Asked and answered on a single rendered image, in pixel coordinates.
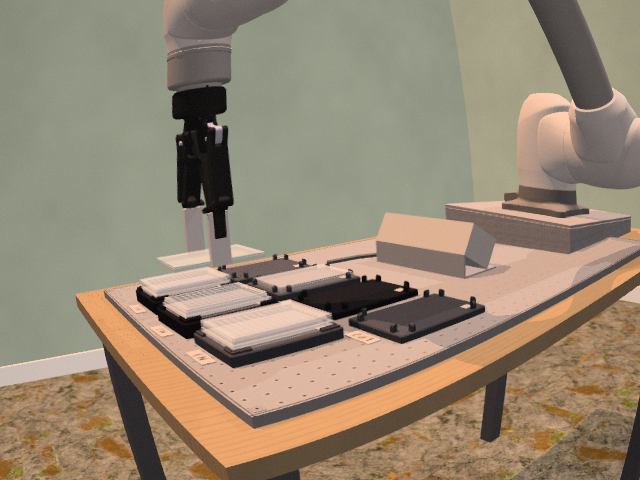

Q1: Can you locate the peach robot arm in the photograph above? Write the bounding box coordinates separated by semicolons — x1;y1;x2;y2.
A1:
163;0;640;218

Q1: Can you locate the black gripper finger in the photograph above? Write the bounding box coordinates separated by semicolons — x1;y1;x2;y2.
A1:
176;132;205;253
188;123;234;267

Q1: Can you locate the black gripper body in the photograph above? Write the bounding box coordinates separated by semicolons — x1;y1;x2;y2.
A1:
172;85;227;153

